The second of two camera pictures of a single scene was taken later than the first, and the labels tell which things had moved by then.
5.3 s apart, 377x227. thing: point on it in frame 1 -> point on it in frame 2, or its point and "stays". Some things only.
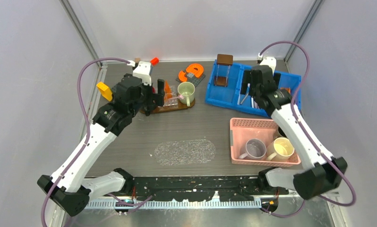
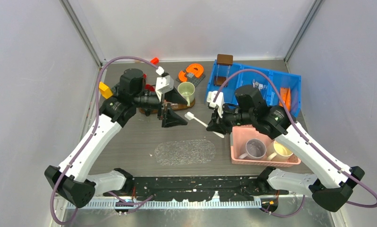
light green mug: (187, 89) stays
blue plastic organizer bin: (225, 85) stays
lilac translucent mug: (255, 149) stays
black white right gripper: (246, 79) -> (218, 123)
